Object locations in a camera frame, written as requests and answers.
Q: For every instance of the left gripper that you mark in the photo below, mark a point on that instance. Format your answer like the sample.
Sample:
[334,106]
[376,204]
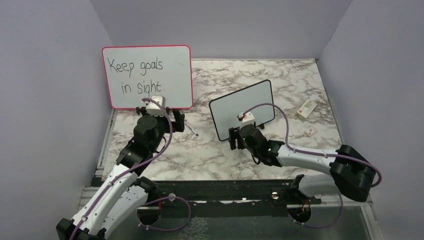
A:
[177,126]

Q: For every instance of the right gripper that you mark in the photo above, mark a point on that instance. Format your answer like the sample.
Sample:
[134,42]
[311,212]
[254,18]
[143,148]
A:
[234,134]

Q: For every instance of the small white card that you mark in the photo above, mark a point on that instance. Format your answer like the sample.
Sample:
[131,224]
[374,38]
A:
[310,131]

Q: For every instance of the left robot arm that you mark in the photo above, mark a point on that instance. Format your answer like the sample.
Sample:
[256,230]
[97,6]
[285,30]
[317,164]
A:
[125,188]

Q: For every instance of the white green eraser box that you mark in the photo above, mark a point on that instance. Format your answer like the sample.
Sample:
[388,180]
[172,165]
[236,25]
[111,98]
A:
[306,109]

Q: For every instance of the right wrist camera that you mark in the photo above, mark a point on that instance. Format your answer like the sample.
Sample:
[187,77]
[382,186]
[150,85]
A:
[246,119]

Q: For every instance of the white whiteboard marker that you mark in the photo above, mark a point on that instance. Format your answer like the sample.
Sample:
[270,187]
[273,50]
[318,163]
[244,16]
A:
[193,131]

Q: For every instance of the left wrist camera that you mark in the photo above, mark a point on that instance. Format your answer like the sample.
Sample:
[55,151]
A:
[155,104]

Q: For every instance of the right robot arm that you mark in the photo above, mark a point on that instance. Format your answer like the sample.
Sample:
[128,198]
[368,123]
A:
[341,171]

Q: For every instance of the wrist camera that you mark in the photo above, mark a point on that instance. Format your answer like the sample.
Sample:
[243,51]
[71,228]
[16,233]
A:
[246,119]
[155,104]

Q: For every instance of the pink framed whiteboard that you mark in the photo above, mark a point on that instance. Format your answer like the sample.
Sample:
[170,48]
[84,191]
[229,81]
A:
[137,72]

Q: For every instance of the black framed whiteboard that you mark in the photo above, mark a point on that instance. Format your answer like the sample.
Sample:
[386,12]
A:
[225,109]

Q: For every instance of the black metal base rail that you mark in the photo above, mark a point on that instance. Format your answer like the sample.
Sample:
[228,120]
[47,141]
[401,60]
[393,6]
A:
[213,197]

